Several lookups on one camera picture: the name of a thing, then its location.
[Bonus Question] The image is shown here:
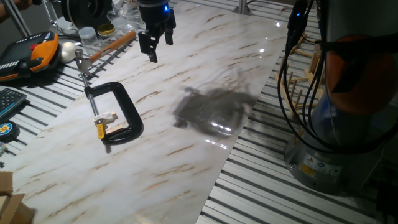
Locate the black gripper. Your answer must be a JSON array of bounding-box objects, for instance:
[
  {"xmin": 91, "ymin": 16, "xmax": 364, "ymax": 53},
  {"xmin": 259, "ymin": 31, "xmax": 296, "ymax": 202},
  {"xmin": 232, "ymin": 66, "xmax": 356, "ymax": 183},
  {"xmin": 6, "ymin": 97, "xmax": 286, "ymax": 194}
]
[{"xmin": 136, "ymin": 0, "xmax": 177, "ymax": 63}]

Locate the person forearm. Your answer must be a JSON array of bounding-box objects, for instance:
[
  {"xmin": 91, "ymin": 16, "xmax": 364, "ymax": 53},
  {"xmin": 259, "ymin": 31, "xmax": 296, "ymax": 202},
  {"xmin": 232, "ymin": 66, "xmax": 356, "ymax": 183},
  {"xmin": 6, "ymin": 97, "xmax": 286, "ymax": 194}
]
[{"xmin": 0, "ymin": 0, "xmax": 34, "ymax": 23}]

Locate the clear glass jar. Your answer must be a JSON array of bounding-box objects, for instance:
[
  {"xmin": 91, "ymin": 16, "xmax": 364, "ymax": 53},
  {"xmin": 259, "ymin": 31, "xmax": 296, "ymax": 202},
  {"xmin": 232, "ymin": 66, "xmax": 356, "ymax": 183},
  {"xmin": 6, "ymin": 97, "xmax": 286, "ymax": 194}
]
[{"xmin": 111, "ymin": 17, "xmax": 129, "ymax": 34}]

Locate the jar with gold lid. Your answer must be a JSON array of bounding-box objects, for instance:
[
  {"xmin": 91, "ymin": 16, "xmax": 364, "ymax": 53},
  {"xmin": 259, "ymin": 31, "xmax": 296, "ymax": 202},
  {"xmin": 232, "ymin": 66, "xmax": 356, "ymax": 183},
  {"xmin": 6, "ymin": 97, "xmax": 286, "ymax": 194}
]
[{"xmin": 96, "ymin": 23, "xmax": 117, "ymax": 45}]

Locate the clear jar with white lid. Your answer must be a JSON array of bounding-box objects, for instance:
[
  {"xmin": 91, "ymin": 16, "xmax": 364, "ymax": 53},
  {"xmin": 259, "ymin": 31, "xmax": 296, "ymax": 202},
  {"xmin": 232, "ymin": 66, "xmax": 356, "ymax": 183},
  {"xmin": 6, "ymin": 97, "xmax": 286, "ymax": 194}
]
[{"xmin": 78, "ymin": 26, "xmax": 98, "ymax": 55}]

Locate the black filament spool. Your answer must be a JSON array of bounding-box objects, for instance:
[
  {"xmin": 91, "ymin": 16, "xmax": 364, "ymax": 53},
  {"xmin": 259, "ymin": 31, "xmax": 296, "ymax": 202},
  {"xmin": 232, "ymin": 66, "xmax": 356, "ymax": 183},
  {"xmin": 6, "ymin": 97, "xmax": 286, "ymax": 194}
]
[{"xmin": 60, "ymin": 0, "xmax": 113, "ymax": 30}]

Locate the marble pattern mat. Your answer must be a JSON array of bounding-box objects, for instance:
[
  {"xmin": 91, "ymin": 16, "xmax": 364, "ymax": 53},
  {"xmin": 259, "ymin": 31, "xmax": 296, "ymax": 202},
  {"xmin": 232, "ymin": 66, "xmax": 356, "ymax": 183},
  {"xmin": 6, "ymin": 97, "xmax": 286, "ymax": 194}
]
[{"xmin": 2, "ymin": 0, "xmax": 289, "ymax": 224}]

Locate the small wooden block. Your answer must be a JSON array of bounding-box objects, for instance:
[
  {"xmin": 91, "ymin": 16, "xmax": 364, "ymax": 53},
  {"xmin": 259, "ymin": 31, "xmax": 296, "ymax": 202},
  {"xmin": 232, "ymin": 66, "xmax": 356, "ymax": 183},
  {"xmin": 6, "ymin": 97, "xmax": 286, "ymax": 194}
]
[
  {"xmin": 104, "ymin": 111, "xmax": 119, "ymax": 123},
  {"xmin": 105, "ymin": 124, "xmax": 124, "ymax": 136}
]

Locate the white egg-shaped ball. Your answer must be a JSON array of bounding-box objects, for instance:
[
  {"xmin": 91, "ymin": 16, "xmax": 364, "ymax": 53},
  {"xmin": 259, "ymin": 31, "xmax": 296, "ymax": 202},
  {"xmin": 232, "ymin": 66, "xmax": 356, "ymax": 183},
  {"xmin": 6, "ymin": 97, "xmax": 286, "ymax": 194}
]
[{"xmin": 60, "ymin": 42, "xmax": 78, "ymax": 65}]

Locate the white tissue piece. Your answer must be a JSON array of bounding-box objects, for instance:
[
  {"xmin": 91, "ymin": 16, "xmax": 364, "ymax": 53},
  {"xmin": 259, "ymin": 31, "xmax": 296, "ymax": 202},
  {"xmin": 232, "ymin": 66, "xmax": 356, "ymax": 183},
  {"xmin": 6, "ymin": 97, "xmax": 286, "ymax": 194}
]
[{"xmin": 95, "ymin": 111, "xmax": 116, "ymax": 124}]

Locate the orange black teach pendant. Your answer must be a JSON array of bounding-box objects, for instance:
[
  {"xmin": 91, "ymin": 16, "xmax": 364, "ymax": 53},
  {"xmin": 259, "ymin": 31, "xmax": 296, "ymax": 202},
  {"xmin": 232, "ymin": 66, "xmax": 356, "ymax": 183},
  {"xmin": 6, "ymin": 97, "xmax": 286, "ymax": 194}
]
[{"xmin": 0, "ymin": 30, "xmax": 62, "ymax": 82}]

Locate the wooden dish rack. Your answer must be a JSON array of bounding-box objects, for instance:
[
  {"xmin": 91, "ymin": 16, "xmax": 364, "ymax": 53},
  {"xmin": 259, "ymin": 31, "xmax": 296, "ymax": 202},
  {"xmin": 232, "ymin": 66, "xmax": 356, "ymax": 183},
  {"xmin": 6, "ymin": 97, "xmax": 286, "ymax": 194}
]
[{"xmin": 275, "ymin": 32, "xmax": 326, "ymax": 119}]

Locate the black keyboard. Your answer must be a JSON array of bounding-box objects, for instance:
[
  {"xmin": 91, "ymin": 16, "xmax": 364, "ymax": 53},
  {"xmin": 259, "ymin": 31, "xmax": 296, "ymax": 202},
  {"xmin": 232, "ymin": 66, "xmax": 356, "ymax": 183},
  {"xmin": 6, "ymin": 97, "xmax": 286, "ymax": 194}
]
[{"xmin": 0, "ymin": 88, "xmax": 28, "ymax": 121}]

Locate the round black tape measure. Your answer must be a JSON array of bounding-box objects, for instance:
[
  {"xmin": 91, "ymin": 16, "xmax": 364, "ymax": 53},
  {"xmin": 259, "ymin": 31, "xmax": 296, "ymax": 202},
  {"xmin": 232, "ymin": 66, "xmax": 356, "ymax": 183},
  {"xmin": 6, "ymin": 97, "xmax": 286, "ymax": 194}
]
[{"xmin": 0, "ymin": 120, "xmax": 21, "ymax": 144}]

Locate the cardboard box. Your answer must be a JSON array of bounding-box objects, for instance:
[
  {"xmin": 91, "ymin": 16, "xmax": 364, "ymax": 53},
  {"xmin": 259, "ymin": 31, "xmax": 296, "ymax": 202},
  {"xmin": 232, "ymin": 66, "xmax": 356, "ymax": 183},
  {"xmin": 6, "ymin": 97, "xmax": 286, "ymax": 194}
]
[
  {"xmin": 0, "ymin": 170, "xmax": 14, "ymax": 195},
  {"xmin": 0, "ymin": 193, "xmax": 36, "ymax": 224}
]

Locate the hammer with wooden handle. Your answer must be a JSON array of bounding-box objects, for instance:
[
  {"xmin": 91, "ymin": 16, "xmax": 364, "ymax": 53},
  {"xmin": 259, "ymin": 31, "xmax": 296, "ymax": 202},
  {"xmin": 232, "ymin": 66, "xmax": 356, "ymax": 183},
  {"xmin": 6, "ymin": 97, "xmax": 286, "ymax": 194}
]
[{"xmin": 74, "ymin": 30, "xmax": 137, "ymax": 77}]

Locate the aluminium profile post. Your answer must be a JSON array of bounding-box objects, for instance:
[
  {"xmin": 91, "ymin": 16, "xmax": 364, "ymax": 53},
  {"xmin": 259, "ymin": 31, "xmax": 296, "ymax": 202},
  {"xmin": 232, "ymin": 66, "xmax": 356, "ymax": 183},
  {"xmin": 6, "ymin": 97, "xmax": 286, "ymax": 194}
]
[
  {"xmin": 232, "ymin": 0, "xmax": 254, "ymax": 16},
  {"xmin": 1, "ymin": 0, "xmax": 32, "ymax": 38}
]

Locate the beige tape ring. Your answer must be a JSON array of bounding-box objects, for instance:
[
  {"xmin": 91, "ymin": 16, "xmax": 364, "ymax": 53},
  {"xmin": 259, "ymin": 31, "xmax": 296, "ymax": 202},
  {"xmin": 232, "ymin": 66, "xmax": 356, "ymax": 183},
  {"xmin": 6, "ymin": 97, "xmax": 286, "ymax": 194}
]
[{"xmin": 279, "ymin": 6, "xmax": 295, "ymax": 18}]

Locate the black cable bundle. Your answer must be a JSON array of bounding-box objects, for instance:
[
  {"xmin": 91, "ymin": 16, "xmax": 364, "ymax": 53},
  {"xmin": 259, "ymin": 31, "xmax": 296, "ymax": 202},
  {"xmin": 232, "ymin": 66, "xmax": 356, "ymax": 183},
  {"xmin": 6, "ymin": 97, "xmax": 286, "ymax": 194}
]
[{"xmin": 276, "ymin": 0, "xmax": 398, "ymax": 156}]

